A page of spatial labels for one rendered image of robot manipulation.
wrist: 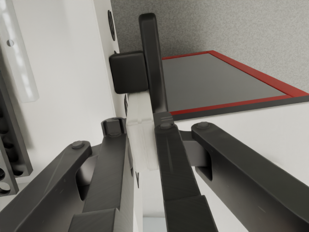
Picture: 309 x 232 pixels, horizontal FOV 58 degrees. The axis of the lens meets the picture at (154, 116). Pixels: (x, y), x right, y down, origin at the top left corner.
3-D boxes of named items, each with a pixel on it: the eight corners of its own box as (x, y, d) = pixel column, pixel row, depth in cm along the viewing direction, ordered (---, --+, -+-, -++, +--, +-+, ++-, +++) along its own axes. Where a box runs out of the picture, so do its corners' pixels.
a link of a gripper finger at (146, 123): (139, 122, 15) (153, 120, 15) (138, 89, 21) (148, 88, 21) (147, 172, 16) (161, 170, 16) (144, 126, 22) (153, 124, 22)
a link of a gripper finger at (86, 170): (132, 179, 14) (72, 188, 14) (133, 137, 18) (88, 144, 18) (127, 152, 13) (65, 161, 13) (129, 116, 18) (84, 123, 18)
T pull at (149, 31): (155, 12, 19) (156, 11, 18) (168, 113, 22) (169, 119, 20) (103, 19, 19) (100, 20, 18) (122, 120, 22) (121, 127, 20)
